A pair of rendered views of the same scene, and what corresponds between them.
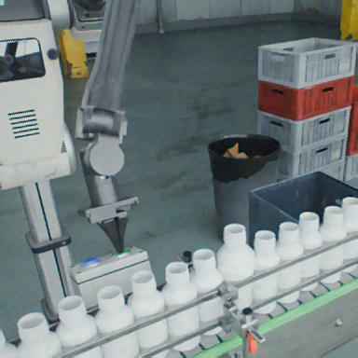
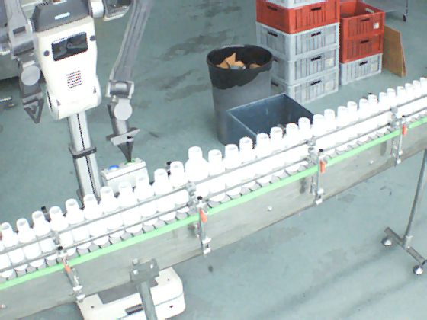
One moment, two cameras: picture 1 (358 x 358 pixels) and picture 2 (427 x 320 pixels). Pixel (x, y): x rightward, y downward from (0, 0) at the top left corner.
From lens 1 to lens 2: 83 cm
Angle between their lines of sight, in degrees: 6
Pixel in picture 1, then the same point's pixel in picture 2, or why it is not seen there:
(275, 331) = (223, 212)
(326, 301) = (259, 194)
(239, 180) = (234, 88)
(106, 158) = (123, 110)
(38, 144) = (81, 91)
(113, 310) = (126, 195)
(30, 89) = (78, 59)
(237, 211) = not seen: hidden behind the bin
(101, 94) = (120, 74)
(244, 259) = (200, 168)
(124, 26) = (134, 42)
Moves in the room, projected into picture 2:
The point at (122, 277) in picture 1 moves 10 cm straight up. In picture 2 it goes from (130, 177) to (126, 150)
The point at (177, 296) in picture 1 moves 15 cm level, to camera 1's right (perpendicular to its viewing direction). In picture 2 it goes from (161, 188) to (212, 188)
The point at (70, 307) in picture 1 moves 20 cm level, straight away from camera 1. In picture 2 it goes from (105, 192) to (93, 157)
